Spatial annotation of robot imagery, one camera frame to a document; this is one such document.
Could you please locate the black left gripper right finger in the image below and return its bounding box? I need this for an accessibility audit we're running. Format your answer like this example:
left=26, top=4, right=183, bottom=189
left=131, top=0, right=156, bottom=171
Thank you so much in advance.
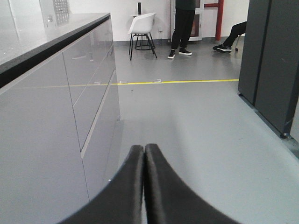
left=144, top=144, right=237, bottom=224

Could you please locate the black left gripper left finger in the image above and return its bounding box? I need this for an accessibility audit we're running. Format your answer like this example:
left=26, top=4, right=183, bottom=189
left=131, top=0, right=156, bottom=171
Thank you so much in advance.
left=61, top=145, right=144, bottom=224

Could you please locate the grey kitchen island cabinet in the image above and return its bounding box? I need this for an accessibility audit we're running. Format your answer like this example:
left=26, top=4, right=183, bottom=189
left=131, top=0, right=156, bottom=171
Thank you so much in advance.
left=0, top=13, right=120, bottom=224

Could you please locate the dark grey tall cabinet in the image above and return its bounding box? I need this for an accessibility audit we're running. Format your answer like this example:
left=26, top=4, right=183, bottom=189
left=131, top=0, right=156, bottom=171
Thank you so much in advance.
left=238, top=0, right=299, bottom=138

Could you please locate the white shell chair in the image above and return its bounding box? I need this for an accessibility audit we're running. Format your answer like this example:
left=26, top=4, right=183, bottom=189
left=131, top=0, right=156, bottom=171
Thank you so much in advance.
left=128, top=13, right=157, bottom=60

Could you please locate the seated person leg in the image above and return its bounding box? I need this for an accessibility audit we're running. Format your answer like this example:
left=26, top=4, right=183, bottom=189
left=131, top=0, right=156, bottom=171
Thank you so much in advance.
left=213, top=21, right=247, bottom=53

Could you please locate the standing person in black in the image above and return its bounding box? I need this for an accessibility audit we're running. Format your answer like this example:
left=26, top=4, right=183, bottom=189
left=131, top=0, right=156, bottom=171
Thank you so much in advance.
left=168, top=0, right=196, bottom=60

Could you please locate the red pipe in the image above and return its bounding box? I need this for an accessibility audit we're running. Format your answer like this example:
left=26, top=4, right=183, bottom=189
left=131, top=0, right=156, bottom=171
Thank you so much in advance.
left=204, top=0, right=224, bottom=42

